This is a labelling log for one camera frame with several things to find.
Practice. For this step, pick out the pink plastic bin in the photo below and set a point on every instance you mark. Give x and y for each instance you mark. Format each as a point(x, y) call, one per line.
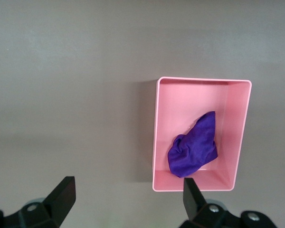
point(180, 107)

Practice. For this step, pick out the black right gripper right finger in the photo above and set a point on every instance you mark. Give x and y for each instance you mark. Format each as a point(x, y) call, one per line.
point(194, 206)

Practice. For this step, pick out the purple cloth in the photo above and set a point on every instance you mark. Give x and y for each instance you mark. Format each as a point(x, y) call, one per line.
point(194, 149)

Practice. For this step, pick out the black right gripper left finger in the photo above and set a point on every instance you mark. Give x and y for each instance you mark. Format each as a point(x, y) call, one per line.
point(59, 204)

